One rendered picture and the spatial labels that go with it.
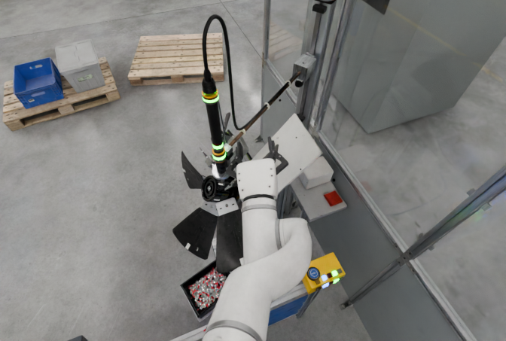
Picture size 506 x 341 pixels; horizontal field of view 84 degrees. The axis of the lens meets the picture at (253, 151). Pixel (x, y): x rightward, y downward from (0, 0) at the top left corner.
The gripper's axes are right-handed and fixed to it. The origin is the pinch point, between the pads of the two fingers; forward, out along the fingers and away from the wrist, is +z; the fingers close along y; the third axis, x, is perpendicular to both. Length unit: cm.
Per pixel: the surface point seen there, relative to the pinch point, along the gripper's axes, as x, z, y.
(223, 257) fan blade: -48, -22, -27
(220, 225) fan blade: -47, -9, -28
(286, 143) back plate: -54, 28, 3
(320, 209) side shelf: -95, 5, 14
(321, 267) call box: -65, -27, 11
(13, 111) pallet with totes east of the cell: -122, 164, -303
